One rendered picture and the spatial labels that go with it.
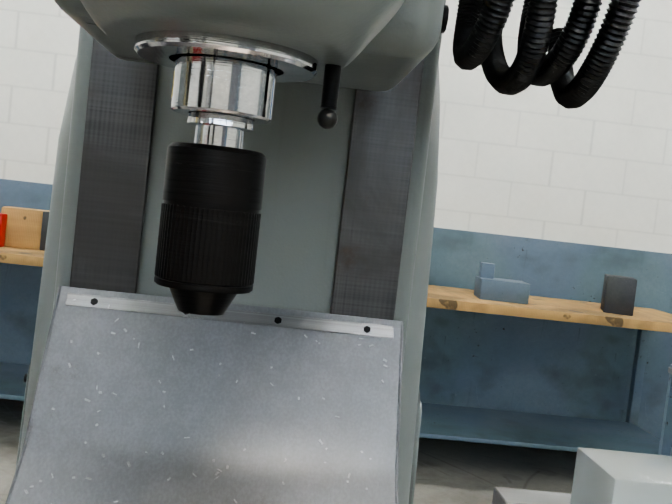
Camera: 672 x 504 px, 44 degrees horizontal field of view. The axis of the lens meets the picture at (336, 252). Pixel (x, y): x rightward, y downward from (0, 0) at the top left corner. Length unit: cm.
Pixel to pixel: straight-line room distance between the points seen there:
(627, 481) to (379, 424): 36
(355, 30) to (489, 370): 451
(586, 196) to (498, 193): 51
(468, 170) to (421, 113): 394
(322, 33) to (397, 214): 44
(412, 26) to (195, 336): 37
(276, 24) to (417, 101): 45
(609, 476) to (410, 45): 27
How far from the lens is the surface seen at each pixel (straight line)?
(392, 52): 52
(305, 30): 34
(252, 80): 38
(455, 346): 476
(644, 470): 45
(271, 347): 76
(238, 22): 34
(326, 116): 39
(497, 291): 412
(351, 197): 77
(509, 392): 489
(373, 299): 77
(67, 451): 75
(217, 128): 39
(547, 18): 64
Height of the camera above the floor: 124
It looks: 3 degrees down
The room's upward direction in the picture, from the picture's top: 6 degrees clockwise
